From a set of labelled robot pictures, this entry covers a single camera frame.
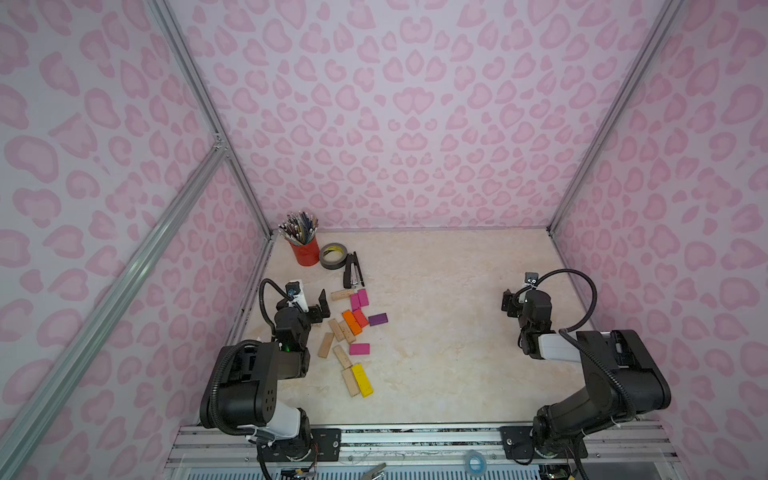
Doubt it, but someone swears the red pencil cup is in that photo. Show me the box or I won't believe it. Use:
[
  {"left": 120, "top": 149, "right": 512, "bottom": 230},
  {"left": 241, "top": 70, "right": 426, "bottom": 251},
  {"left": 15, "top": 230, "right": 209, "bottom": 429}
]
[{"left": 290, "top": 238, "right": 320, "bottom": 267}]

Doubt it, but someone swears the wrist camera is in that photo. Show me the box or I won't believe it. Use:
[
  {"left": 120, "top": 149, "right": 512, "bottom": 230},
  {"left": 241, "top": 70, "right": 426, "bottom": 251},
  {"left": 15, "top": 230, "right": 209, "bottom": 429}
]
[
  {"left": 285, "top": 280, "right": 309, "bottom": 313},
  {"left": 524, "top": 272, "right": 539, "bottom": 286}
]

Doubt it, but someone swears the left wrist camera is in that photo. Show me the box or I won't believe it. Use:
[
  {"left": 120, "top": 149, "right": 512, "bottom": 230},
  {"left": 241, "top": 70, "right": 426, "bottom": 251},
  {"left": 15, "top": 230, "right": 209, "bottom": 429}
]
[{"left": 285, "top": 280, "right": 309, "bottom": 313}]

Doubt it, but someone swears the black stapler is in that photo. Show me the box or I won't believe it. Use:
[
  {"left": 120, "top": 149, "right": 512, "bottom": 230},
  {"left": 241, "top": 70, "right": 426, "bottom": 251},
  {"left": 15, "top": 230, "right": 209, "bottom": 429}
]
[{"left": 343, "top": 252, "right": 365, "bottom": 289}]

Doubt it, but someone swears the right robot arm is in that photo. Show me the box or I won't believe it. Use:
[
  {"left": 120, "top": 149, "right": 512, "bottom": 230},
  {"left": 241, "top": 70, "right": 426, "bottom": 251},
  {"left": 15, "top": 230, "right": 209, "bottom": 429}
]
[{"left": 501, "top": 287, "right": 672, "bottom": 464}]

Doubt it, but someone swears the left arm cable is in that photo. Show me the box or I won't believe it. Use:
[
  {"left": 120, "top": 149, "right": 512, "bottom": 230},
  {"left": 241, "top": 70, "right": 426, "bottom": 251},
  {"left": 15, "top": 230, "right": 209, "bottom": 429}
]
[{"left": 257, "top": 277, "right": 290, "bottom": 337}]

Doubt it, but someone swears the bundle of coloured pencils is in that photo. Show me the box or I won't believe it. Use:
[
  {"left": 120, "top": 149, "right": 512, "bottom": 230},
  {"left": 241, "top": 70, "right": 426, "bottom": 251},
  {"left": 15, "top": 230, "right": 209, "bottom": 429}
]
[{"left": 278, "top": 211, "right": 319, "bottom": 247}]

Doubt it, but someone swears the magenta block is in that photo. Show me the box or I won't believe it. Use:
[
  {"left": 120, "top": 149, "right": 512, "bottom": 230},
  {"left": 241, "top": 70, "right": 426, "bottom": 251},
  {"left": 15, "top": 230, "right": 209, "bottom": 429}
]
[
  {"left": 349, "top": 343, "right": 371, "bottom": 356},
  {"left": 357, "top": 289, "right": 370, "bottom": 307},
  {"left": 349, "top": 293, "right": 360, "bottom": 311}
]

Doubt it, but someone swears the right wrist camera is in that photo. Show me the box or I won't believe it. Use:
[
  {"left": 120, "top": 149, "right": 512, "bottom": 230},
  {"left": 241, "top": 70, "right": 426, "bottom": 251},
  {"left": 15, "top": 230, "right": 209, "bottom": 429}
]
[{"left": 524, "top": 272, "right": 539, "bottom": 286}]

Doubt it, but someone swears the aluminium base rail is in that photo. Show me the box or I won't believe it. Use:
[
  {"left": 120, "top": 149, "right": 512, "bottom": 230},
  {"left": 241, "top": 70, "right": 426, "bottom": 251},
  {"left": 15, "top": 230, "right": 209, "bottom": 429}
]
[{"left": 164, "top": 420, "right": 686, "bottom": 479}]

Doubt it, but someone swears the wooden block beside yellow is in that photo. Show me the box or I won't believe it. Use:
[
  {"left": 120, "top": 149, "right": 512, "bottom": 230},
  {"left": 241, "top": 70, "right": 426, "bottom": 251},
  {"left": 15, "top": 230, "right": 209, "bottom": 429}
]
[{"left": 342, "top": 368, "right": 360, "bottom": 397}]

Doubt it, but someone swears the magenta block lower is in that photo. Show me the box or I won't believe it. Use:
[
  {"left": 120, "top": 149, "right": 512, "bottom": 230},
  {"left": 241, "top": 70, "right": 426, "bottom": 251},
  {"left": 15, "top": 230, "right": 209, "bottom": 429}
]
[{"left": 349, "top": 343, "right": 371, "bottom": 356}]

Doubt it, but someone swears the purple block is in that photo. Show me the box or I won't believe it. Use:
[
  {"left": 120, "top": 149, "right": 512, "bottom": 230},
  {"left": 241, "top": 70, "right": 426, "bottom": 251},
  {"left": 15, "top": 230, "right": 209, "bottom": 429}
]
[{"left": 368, "top": 313, "right": 388, "bottom": 326}]

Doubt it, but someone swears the magenta block upper left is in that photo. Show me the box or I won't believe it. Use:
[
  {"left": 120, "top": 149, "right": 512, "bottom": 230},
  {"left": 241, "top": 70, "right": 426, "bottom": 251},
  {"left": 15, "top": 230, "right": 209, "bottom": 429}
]
[{"left": 349, "top": 293, "right": 360, "bottom": 311}]

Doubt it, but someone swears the red block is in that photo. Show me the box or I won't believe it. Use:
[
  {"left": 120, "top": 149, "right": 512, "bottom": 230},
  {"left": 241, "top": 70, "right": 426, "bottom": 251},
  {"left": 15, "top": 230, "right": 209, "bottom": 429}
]
[{"left": 353, "top": 309, "right": 369, "bottom": 328}]

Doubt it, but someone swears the wooden block beside orange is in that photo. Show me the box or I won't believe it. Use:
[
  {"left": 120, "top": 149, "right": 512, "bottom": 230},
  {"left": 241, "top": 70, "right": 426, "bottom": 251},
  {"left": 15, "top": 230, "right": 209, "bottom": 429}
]
[{"left": 339, "top": 322, "right": 356, "bottom": 344}]

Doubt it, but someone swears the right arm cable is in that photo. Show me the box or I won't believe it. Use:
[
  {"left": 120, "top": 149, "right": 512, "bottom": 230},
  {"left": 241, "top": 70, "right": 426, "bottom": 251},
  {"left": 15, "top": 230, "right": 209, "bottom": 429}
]
[{"left": 533, "top": 268, "right": 599, "bottom": 335}]

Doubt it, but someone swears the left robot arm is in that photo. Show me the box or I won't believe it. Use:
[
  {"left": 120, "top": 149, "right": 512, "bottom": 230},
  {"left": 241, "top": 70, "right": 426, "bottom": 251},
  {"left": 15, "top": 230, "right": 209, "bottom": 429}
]
[{"left": 199, "top": 282, "right": 330, "bottom": 461}]

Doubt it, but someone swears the magenta block upper right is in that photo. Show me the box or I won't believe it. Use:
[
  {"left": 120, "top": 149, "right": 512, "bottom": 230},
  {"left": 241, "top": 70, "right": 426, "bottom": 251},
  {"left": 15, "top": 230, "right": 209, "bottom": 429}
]
[{"left": 357, "top": 289, "right": 370, "bottom": 307}]

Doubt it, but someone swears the black tape roll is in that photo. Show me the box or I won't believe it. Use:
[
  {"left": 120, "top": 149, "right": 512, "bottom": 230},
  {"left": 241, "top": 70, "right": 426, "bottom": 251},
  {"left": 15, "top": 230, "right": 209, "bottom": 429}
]
[{"left": 319, "top": 242, "right": 348, "bottom": 270}]

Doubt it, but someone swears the wooden block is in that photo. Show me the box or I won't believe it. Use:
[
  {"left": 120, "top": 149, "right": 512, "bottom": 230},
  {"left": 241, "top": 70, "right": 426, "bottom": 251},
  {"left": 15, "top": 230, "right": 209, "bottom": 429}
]
[
  {"left": 318, "top": 332, "right": 335, "bottom": 359},
  {"left": 328, "top": 318, "right": 345, "bottom": 342},
  {"left": 333, "top": 345, "right": 353, "bottom": 370},
  {"left": 331, "top": 289, "right": 356, "bottom": 301},
  {"left": 339, "top": 322, "right": 356, "bottom": 344},
  {"left": 342, "top": 368, "right": 360, "bottom": 397}
]

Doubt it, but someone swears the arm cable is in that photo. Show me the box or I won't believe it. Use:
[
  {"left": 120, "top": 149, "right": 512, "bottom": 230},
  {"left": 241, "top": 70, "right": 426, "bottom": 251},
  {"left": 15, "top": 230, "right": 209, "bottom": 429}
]
[
  {"left": 533, "top": 268, "right": 599, "bottom": 335},
  {"left": 257, "top": 277, "right": 290, "bottom": 337}
]

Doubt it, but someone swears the wooden block top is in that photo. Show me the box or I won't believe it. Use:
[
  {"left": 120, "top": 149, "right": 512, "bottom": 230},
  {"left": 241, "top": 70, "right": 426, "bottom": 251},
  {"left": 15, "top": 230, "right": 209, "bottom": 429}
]
[{"left": 331, "top": 289, "right": 356, "bottom": 301}]

